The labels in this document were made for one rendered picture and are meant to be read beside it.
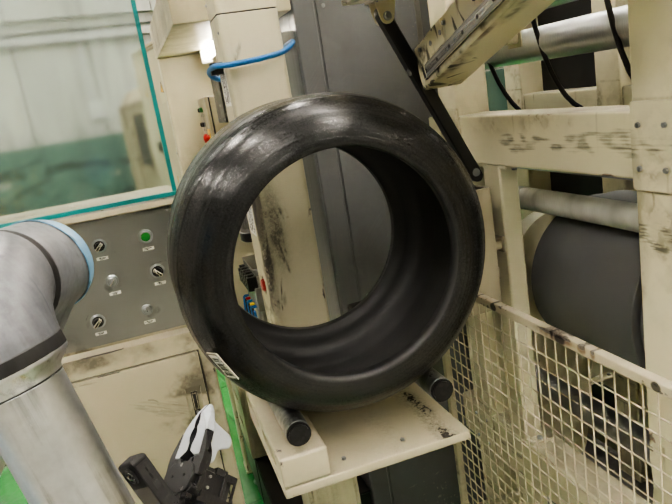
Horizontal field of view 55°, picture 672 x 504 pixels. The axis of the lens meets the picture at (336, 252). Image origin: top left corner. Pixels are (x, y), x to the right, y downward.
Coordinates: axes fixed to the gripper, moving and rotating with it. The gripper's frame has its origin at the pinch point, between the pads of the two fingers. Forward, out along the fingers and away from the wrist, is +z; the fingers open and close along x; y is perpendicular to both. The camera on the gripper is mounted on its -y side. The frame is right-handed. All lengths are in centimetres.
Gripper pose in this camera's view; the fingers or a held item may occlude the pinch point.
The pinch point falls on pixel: (203, 410)
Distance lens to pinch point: 107.7
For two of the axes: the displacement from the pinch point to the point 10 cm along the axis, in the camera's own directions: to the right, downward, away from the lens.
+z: 1.7, -7.8, 6.0
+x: 7.2, -3.2, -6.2
